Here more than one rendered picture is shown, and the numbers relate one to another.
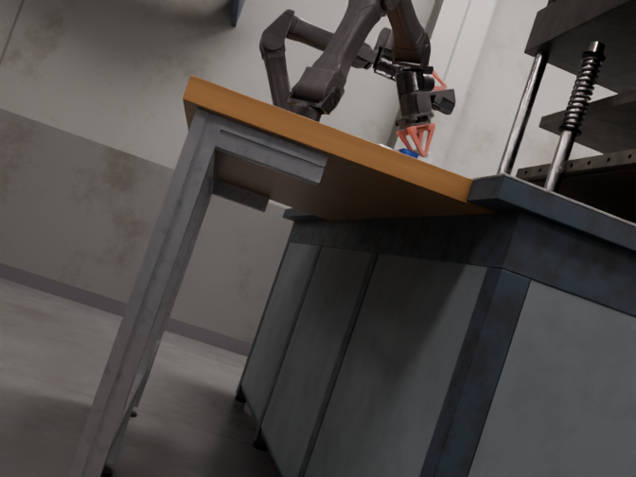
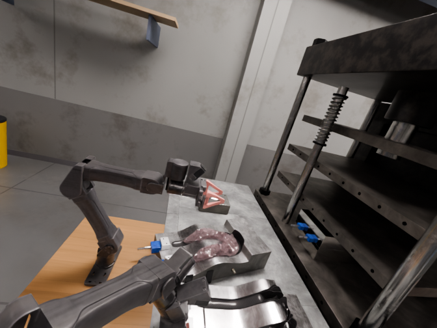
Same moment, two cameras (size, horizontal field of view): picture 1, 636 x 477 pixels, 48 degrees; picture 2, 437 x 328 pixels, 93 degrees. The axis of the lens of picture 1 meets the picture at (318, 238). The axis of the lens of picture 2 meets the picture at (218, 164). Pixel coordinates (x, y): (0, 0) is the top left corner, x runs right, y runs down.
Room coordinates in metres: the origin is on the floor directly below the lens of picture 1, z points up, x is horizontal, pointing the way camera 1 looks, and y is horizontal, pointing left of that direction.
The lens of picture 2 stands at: (1.34, -0.12, 1.56)
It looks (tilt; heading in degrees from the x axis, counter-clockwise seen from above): 20 degrees down; 358
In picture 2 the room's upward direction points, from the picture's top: 15 degrees clockwise
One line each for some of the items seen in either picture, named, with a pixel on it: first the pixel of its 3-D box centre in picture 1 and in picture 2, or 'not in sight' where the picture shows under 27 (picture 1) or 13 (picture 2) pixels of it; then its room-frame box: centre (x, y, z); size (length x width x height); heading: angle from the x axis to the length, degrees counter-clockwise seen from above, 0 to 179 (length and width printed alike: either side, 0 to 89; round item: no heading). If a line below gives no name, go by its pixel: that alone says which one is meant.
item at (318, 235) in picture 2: not in sight; (339, 236); (2.51, -1.07, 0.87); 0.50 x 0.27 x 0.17; 101
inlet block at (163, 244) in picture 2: not in sight; (153, 246); (2.06, 0.03, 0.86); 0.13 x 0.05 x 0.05; 118
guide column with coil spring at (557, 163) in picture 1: (545, 205); (301, 184); (2.67, -0.77, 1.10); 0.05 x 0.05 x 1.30
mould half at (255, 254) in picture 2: not in sight; (212, 246); (2.15, -0.23, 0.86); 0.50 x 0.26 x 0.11; 118
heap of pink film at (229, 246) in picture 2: not in sight; (214, 241); (2.14, -0.24, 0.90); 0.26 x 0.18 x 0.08; 118
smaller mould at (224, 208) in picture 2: not in sight; (213, 202); (2.60, -0.21, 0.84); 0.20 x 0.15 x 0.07; 101
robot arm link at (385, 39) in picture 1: (379, 48); (168, 174); (2.01, 0.01, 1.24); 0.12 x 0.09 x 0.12; 98
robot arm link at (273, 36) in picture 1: (315, 48); (116, 183); (1.98, 0.18, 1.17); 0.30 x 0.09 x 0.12; 98
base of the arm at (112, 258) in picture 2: not in sight; (105, 256); (1.98, 0.19, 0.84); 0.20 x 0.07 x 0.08; 8
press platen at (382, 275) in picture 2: not in sight; (359, 217); (2.58, -1.18, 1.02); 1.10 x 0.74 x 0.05; 11
